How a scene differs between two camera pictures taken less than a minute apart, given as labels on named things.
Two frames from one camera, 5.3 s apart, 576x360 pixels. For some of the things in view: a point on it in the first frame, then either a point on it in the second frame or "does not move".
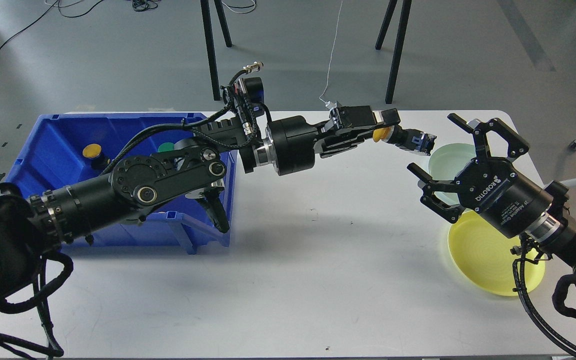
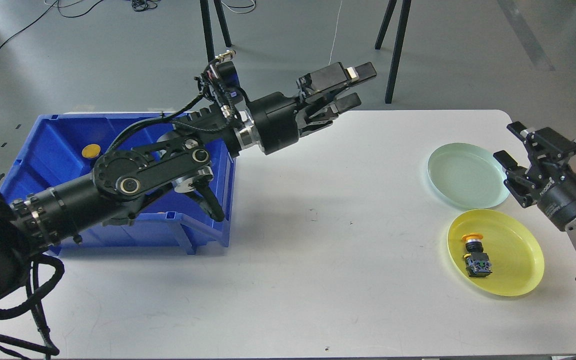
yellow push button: [93, 151] does not move
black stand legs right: [393, 74] does not move
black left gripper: [293, 139] to [276, 116]
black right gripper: [493, 186] to [562, 193]
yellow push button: [379, 133] to [478, 263]
